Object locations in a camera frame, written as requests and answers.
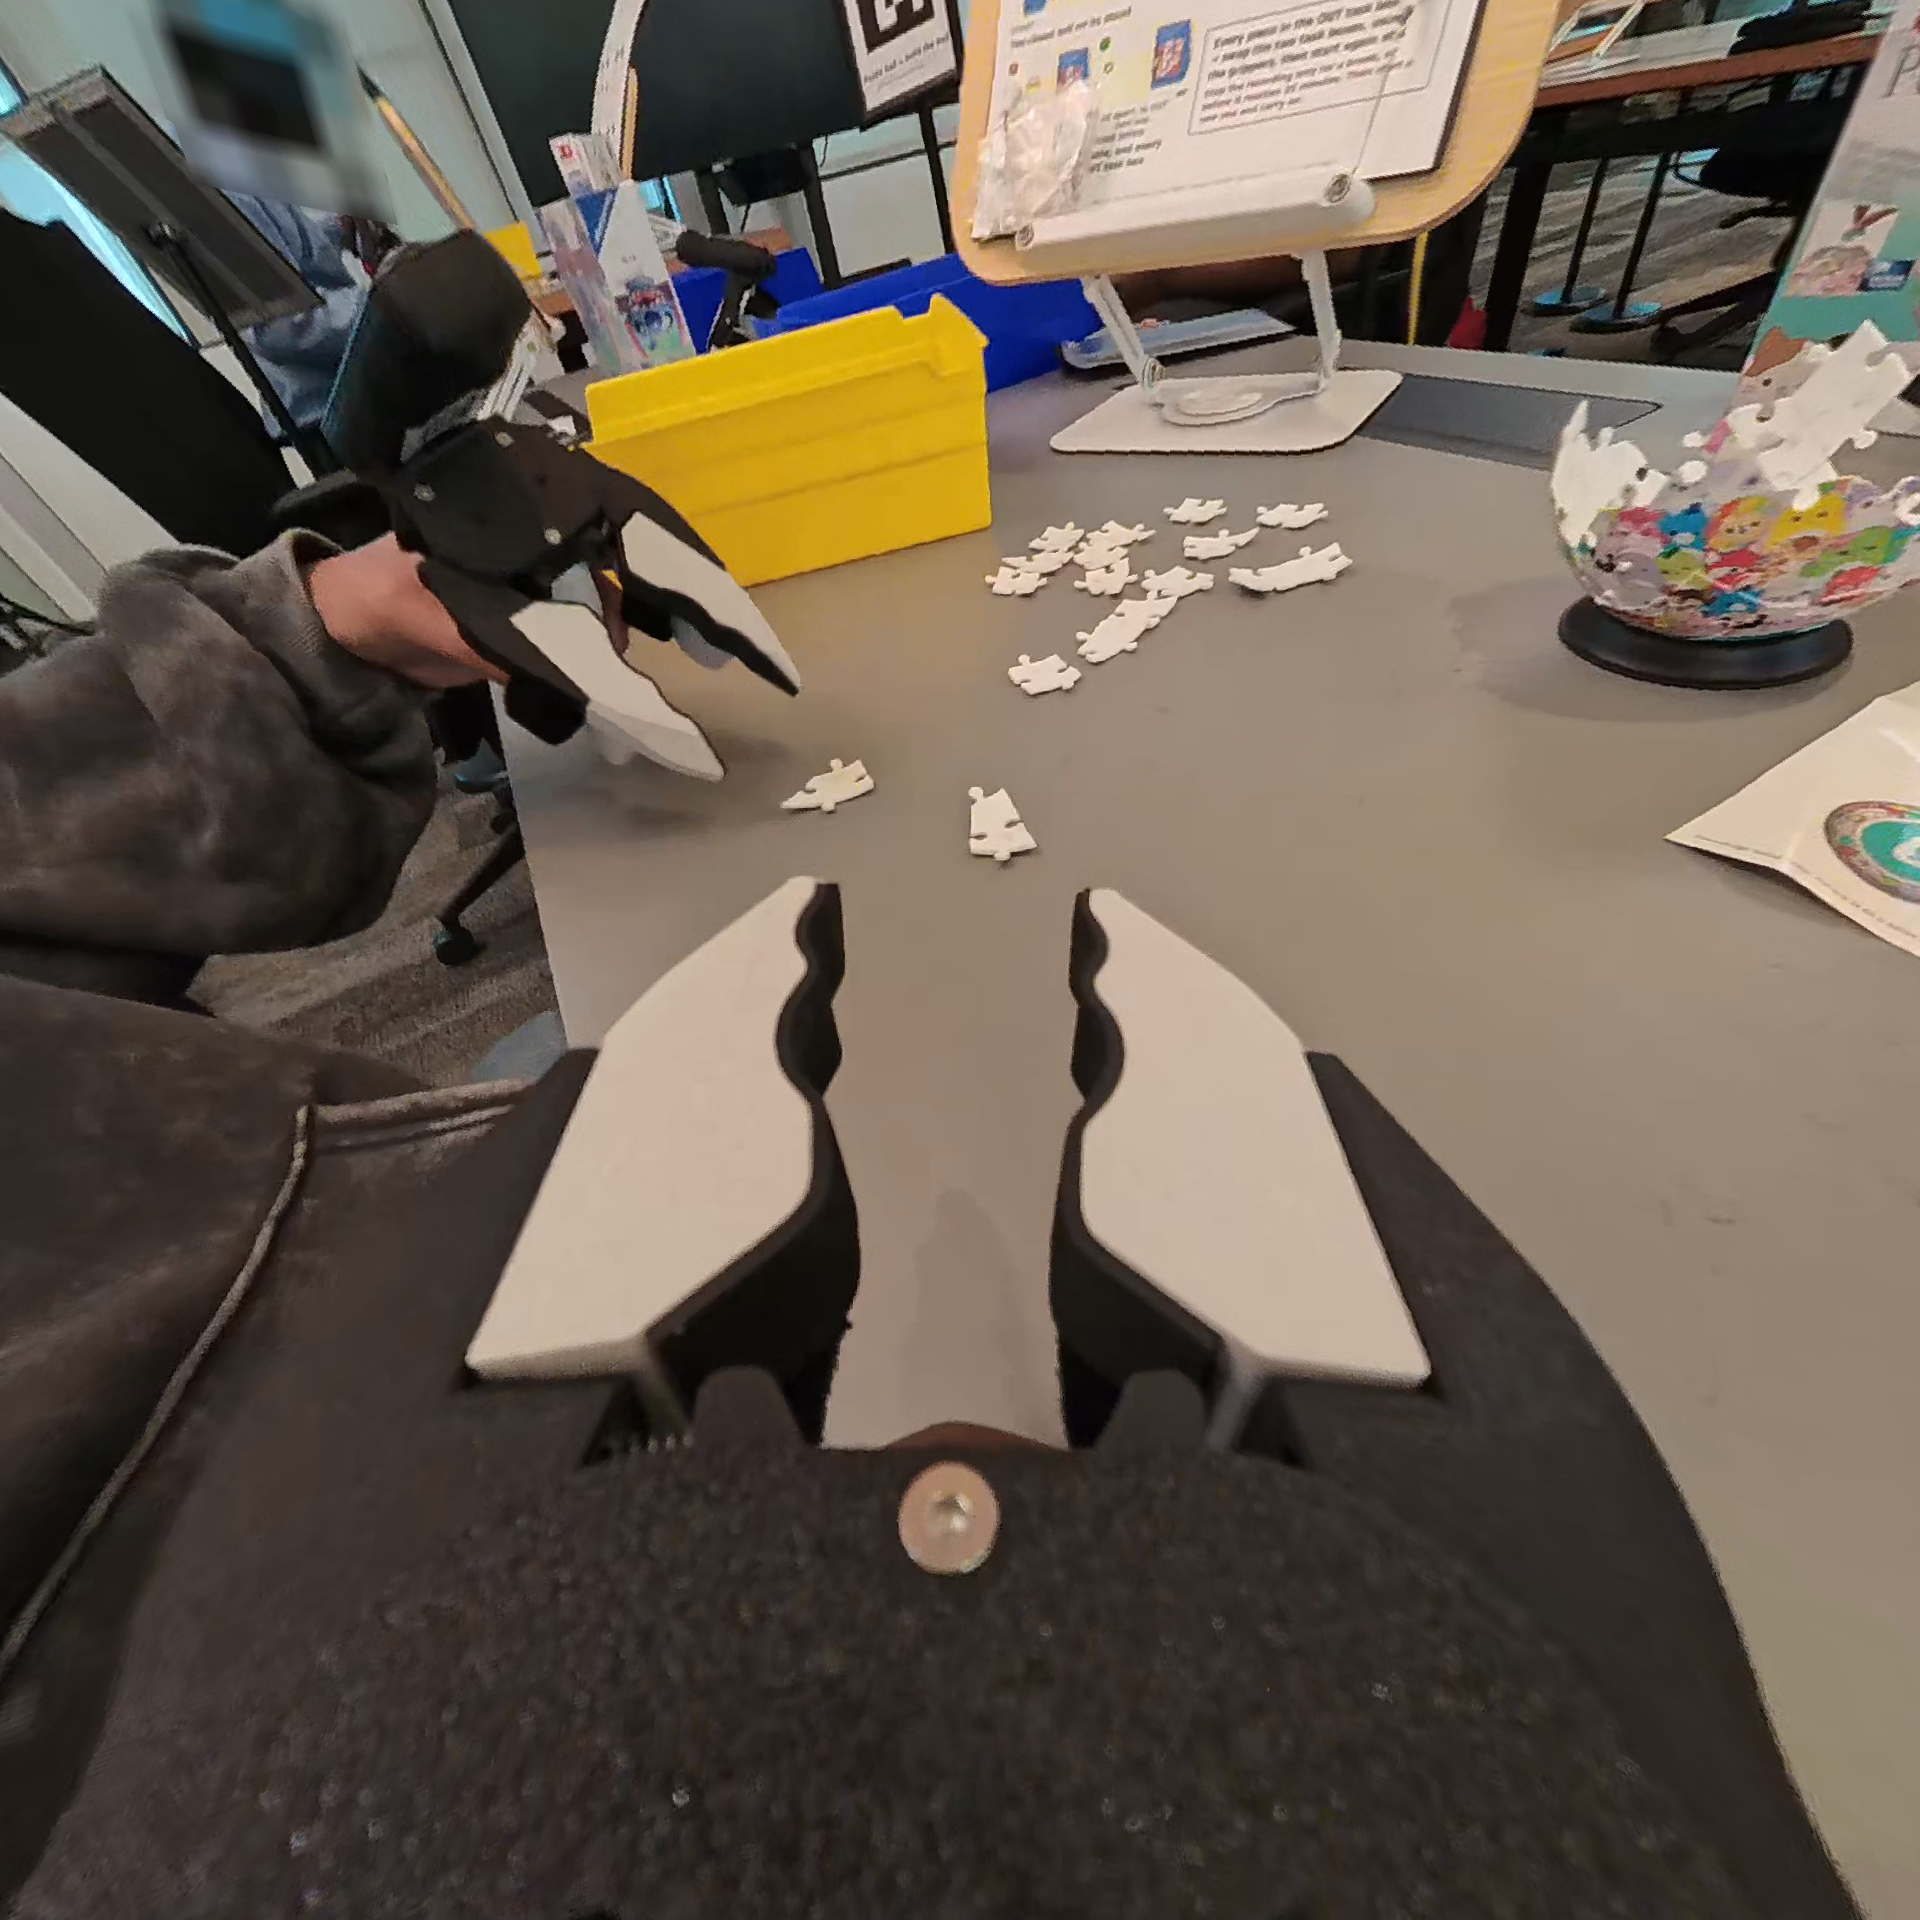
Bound person's left forearm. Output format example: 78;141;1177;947
0;532;457;969

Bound black mat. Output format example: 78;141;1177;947
1384;364;1665;472

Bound blue storage bin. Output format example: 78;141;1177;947
673;253;1108;398

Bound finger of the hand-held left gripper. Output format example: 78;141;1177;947
616;505;808;702
507;594;732;789

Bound clear bag of pieces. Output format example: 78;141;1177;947
973;65;1100;244

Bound person's dark clothing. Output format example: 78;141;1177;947
0;956;618;1833

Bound yellow box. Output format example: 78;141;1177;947
577;293;1000;593

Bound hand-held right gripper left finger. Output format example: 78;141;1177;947
466;880;865;1413

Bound dark tilted screen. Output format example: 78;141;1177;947
0;66;321;339

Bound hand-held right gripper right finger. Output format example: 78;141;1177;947
1048;890;1435;1449

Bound colourful puzzle ball box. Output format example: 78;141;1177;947
1753;0;1920;384

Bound black ring stand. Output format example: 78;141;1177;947
1558;590;1859;696

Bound blue and white leaflets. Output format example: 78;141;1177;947
538;123;702;380

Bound white printed display board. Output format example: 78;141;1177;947
950;0;1566;291

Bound brown desk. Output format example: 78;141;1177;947
1484;17;1885;339

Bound person's left hand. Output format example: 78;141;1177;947
307;536;500;696

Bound pile of loose puzzle pieces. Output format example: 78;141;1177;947
987;494;1361;702

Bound partly built white puzzle ball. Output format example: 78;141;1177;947
1549;323;1920;641

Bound printed instruction sheet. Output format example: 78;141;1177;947
1667;682;1920;964

